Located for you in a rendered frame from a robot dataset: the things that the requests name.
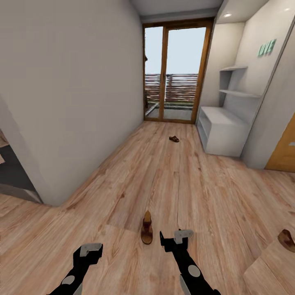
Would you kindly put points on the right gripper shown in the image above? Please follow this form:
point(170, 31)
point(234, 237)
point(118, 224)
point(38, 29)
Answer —
point(171, 246)

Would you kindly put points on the sandal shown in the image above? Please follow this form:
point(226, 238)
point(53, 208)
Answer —
point(146, 230)
point(173, 138)

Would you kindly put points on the stairs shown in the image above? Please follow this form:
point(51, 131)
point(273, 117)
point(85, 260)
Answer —
point(14, 180)

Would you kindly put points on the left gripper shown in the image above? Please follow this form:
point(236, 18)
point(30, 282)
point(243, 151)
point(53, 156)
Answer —
point(90, 259)

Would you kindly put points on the decorative sign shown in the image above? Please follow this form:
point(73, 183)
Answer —
point(266, 47)

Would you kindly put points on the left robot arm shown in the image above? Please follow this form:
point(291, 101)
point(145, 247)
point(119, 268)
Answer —
point(86, 255)

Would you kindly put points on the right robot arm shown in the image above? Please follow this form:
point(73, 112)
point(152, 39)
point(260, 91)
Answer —
point(191, 278)

